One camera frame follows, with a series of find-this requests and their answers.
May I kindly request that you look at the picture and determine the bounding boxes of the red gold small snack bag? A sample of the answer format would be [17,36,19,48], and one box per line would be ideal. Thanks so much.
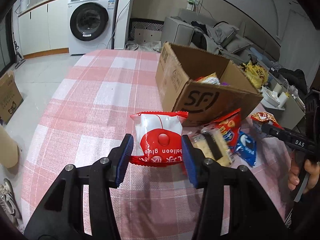
[251,112,283,139]

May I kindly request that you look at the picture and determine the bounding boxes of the blue cookie snack bag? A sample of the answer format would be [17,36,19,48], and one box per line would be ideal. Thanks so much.
[235,131,257,167]

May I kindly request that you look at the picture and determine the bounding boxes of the dark red chips bag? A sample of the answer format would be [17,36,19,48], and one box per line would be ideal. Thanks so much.
[210,108,241,153]

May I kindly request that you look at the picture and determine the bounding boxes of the clear pack of crackers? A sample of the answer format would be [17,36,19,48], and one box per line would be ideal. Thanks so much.
[191,128,234,167]

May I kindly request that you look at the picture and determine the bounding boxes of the white noodle snack bag front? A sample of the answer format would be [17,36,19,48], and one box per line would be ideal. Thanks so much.
[196,72,220,85]

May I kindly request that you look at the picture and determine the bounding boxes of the red white balloon glue bag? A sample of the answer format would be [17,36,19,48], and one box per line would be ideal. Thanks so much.
[130,111,189,167]

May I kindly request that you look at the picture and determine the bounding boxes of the person's right hand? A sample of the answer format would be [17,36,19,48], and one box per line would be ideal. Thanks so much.
[287,152,320,195]

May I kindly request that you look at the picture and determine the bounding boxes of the sneaker on floor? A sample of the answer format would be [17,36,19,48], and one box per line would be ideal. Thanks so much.
[1,178,22,226]

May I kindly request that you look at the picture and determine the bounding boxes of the grey white coffee table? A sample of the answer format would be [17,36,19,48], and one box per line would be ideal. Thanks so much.
[261,80,305,129]

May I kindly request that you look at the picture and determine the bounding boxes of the yellow plastic bag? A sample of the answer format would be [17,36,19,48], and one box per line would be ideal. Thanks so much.
[240,61,268,89]

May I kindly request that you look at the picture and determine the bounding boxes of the pink checkered tablecloth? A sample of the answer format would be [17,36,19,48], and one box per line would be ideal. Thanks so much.
[22,50,290,239]

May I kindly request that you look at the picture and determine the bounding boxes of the brown cardboard SF box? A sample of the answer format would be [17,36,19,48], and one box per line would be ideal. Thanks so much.
[156,42,263,127]

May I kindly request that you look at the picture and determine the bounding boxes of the grey sofa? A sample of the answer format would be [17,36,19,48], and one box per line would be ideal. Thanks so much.
[161,9,280,63]

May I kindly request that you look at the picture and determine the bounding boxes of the cardboard box on floor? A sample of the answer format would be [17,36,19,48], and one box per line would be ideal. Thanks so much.
[0,70,23,125]

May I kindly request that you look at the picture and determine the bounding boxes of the grey sofa cushion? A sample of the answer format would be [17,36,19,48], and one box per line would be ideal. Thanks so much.
[213,22,239,47]

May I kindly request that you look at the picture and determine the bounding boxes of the grey clothes pile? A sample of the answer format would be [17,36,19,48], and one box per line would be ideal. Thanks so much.
[190,21,223,55]

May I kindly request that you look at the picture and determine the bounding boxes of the crumpled sheet on floor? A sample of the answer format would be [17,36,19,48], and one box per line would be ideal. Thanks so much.
[125,41,162,53]

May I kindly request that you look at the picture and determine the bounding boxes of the white kitchen base cabinets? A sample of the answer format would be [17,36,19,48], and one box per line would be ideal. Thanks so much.
[18,0,69,58]

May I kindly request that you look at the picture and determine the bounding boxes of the black patterned radiator cover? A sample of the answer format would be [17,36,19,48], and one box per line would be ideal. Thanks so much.
[128,18,164,44]

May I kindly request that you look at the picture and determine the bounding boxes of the white washing machine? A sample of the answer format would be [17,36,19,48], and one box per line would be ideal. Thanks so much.
[67,0,118,55]

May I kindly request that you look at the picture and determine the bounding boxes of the white electric kettle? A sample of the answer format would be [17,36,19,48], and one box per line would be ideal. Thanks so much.
[20,0,30,12]

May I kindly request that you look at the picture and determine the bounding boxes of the wall power strip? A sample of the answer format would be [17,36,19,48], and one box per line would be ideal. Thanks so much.
[186,0,200,12]

